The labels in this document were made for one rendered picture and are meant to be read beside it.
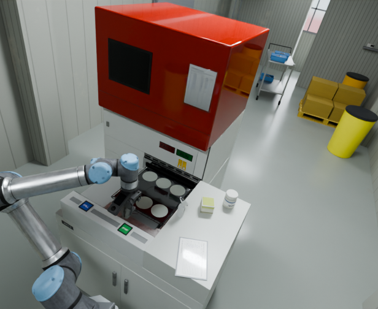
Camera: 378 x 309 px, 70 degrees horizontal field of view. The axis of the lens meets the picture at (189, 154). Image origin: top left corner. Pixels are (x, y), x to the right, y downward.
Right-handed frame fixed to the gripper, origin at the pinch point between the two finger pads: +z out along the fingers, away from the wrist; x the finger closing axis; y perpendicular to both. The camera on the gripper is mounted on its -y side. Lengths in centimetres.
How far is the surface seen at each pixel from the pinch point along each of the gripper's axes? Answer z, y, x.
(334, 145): 92, 362, -114
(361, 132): 56, 358, -136
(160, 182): 15.8, 46.5, 9.1
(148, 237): 9.7, 3.3, -12.2
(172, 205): 15.9, 34.0, -8.0
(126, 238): 9.7, -3.1, -3.9
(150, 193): 15.8, 34.1, 8.5
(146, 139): -3, 58, 30
